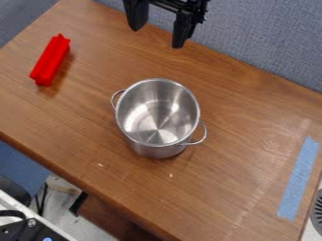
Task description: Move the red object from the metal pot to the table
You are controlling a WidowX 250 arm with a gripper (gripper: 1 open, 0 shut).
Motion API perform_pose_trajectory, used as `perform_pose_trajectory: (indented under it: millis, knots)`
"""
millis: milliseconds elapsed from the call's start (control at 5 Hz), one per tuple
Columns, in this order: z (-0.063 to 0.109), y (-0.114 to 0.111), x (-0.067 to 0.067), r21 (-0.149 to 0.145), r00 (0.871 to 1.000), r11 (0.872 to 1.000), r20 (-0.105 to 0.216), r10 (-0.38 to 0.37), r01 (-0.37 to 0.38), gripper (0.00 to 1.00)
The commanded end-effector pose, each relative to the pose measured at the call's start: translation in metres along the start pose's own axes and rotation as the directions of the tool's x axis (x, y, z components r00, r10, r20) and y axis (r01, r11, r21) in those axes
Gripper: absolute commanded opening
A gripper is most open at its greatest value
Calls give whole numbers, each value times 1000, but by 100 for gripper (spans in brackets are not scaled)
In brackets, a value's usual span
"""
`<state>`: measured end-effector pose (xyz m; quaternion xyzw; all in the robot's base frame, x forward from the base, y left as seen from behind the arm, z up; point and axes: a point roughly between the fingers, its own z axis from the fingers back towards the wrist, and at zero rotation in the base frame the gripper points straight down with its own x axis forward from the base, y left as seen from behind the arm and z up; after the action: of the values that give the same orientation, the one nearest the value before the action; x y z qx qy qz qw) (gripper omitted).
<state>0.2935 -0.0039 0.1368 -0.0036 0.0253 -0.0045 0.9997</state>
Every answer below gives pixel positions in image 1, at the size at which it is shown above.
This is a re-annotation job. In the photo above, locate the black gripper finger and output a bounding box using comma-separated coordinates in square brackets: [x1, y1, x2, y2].
[121, 0, 149, 31]
[172, 11, 199, 48]

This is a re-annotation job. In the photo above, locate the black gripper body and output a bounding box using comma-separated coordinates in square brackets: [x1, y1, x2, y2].
[149, 0, 208, 23]

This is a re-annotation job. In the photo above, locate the stainless steel pot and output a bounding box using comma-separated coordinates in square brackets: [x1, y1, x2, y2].
[111, 78, 207, 159]

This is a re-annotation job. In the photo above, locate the red rectangular block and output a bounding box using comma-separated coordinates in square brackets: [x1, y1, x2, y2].
[29, 34, 71, 87]

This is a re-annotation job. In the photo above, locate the black round chair base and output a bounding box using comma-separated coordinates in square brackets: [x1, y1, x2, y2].
[0, 175, 32, 206]

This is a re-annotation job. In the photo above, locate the blue tape strip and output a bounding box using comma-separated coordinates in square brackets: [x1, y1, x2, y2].
[276, 137, 320, 221]

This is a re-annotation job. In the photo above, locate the dark fan grille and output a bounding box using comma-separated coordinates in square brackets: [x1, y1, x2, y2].
[311, 189, 322, 236]

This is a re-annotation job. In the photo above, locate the black device bottom left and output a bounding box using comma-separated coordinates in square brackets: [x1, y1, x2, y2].
[0, 210, 69, 241]

